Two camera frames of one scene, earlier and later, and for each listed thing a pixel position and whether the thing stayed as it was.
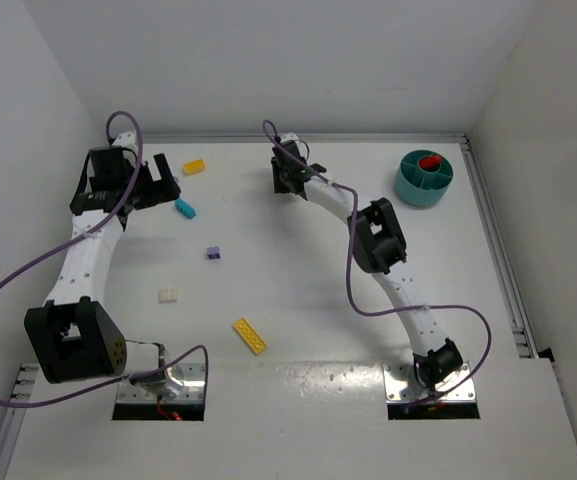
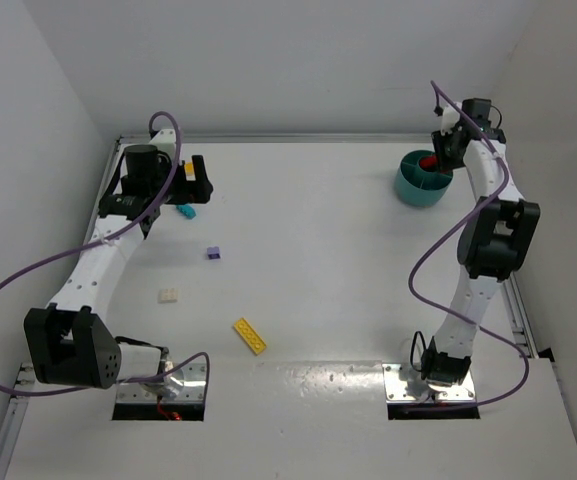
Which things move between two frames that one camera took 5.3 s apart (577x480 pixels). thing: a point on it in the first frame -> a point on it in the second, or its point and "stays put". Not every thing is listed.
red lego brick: (430, 162) stays put
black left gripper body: (149, 185) -> (188, 185)
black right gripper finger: (290, 176) -> (444, 156)
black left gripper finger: (165, 173) -> (204, 187)
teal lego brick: (186, 209) stays put
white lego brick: (169, 295) stays put
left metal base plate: (185, 384) stays put
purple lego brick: (213, 253) stays put
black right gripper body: (282, 176) -> (448, 148)
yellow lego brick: (193, 167) stays put
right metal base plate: (396, 378) stays put
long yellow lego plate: (250, 336) stays put
